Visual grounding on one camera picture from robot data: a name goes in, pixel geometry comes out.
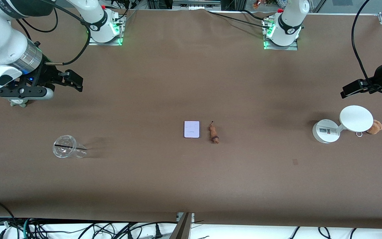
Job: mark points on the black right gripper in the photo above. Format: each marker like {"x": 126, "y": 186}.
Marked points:
{"x": 46, "y": 75}

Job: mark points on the aluminium rail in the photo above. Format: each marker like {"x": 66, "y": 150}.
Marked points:
{"x": 194, "y": 6}

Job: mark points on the aluminium profile bar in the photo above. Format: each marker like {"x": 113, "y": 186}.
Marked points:
{"x": 182, "y": 229}

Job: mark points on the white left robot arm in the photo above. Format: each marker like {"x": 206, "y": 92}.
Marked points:
{"x": 290, "y": 20}

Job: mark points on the black straw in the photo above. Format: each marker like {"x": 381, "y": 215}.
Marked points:
{"x": 65, "y": 144}

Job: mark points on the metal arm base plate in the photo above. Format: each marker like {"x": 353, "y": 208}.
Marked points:
{"x": 111, "y": 43}
{"x": 288, "y": 48}

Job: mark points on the lavender square card box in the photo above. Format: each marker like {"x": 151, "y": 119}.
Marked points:
{"x": 191, "y": 129}

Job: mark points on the brown table cover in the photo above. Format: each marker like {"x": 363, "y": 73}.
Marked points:
{"x": 177, "y": 83}

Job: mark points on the white round desk lamp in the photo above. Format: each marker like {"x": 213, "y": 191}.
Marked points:
{"x": 356, "y": 119}

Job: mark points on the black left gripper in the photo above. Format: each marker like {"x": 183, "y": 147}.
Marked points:
{"x": 379, "y": 78}

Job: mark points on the small green toy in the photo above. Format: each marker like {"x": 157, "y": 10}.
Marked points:
{"x": 18, "y": 103}

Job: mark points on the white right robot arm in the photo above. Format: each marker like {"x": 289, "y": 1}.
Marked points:
{"x": 2, "y": 39}

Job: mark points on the clear plastic cup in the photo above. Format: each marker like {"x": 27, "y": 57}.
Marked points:
{"x": 70, "y": 152}

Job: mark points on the brown lion statue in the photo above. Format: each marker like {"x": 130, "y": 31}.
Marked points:
{"x": 214, "y": 132}

